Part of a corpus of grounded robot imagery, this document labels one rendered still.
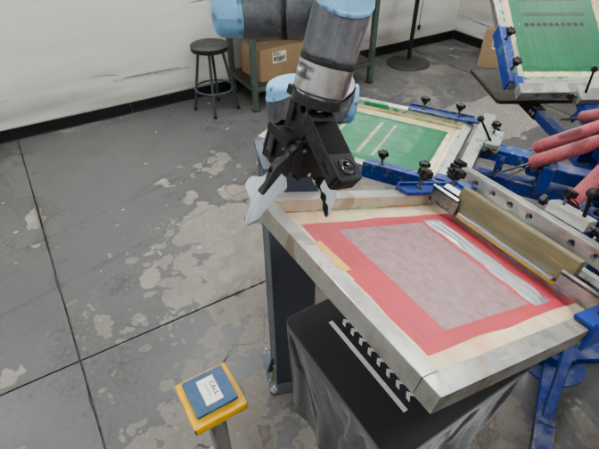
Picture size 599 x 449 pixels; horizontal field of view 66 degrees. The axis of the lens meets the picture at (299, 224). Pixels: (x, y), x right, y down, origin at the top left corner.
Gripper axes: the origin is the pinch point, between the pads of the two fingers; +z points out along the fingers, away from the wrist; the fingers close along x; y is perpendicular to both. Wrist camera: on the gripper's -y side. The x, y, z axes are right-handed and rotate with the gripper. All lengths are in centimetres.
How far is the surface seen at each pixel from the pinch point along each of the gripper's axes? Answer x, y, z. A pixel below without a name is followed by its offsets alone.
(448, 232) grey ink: -62, 11, 16
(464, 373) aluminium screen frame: -18.9, -27.1, 11.9
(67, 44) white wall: -33, 380, 71
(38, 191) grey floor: 1, 287, 155
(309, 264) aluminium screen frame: -10.9, 4.5, 13.1
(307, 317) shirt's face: -31, 20, 46
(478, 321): -38.9, -16.9, 16.1
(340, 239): -26.4, 13.7, 15.7
